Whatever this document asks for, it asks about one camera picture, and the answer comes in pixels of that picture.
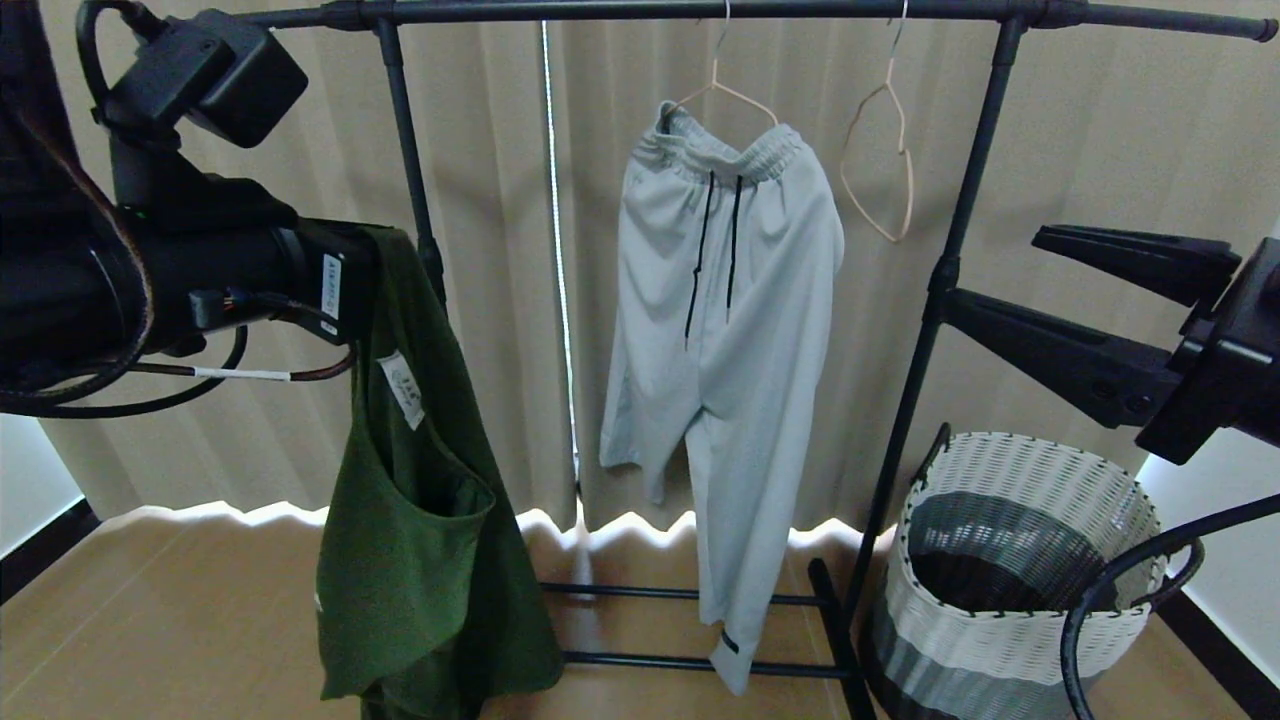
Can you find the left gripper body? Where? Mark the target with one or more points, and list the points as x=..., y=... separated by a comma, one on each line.
x=250, y=280

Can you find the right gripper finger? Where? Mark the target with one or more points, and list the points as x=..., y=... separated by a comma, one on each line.
x=1080, y=360
x=1150, y=262

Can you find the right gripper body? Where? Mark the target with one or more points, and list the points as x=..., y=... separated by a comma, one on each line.
x=1230, y=360

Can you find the pink clothes hanger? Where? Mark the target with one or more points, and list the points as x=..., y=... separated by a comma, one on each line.
x=715, y=75
x=888, y=75

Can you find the green garment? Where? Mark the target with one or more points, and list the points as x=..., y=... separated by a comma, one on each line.
x=420, y=560

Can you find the pale grey shorts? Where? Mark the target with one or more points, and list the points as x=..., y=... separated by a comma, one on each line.
x=740, y=350

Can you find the black clothes rack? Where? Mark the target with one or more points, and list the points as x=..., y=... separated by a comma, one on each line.
x=940, y=280

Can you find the white laundry basket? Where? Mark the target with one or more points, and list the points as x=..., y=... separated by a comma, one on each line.
x=1000, y=640

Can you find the beige curtain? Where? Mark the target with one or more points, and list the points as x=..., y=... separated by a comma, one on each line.
x=1100, y=120

